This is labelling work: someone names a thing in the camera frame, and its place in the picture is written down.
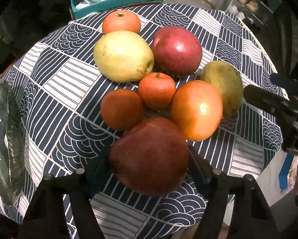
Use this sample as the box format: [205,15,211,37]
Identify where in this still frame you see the shoe rack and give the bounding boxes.
[226,0,282,27]

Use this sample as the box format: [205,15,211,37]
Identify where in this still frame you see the large orange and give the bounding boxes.
[169,80,223,141]

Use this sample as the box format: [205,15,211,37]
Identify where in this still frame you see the green yellow pear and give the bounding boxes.
[200,61,243,117]

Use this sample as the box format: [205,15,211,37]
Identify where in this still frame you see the dark hanging clothes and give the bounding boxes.
[0,0,71,63]

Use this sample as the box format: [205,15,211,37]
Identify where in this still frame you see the small tangerine dark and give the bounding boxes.
[100,89,144,131]

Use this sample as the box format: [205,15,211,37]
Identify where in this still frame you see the small tangerine centre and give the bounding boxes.
[138,72,176,111]

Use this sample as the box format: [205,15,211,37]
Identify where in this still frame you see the dark red apple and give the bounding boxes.
[109,117,189,196]

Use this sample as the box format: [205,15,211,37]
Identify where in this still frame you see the shiny red apple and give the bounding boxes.
[152,26,202,77]

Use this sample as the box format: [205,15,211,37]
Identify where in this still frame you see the glass fruit plate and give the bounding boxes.
[0,81,25,206]

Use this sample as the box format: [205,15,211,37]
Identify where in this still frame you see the teal storage box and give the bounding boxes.
[69,0,164,20]

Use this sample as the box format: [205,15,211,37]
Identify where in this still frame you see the small tangerine far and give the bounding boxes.
[102,10,141,35]

